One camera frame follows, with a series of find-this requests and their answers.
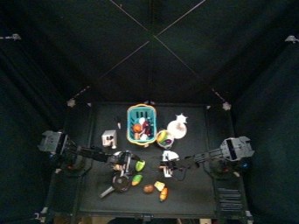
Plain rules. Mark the black toy frying pan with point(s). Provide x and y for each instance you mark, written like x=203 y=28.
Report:
x=119 y=183

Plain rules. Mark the red toy food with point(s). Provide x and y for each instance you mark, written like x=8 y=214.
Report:
x=145 y=126

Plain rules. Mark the teal basket with orange rim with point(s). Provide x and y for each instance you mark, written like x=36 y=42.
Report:
x=141 y=116

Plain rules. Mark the silver frame corner bracket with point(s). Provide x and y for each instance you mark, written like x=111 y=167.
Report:
x=291 y=38
x=225 y=106
x=71 y=102
x=15 y=36

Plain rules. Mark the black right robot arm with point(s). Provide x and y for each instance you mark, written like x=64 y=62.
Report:
x=217 y=154

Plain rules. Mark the small black toy knife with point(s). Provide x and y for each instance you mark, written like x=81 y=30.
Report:
x=117 y=122

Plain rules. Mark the white toy toaster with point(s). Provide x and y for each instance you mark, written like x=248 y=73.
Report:
x=108 y=138

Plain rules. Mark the green yellow toy corn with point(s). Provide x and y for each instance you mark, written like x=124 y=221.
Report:
x=136 y=180

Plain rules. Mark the white star-shaped toy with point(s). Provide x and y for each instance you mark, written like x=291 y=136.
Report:
x=180 y=118

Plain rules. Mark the yellow toy cheese wedge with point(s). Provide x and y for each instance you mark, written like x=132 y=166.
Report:
x=159 y=185

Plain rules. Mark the orange toy fruit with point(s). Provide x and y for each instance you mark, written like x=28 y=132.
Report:
x=136 y=128

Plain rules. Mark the white toy egg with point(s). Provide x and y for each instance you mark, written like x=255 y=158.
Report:
x=141 y=120

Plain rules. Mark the brown round toy ball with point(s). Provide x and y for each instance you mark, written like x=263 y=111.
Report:
x=148 y=188

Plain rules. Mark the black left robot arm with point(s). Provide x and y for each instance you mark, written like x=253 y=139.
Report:
x=83 y=151

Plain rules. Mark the white round plate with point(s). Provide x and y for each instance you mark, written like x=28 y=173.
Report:
x=177 y=129

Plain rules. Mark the green squash half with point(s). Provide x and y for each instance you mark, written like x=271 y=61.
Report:
x=140 y=165

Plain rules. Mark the orange toy carrot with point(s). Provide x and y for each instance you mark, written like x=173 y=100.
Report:
x=163 y=194

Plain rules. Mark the white toy cup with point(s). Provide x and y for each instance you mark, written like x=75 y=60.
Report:
x=169 y=155

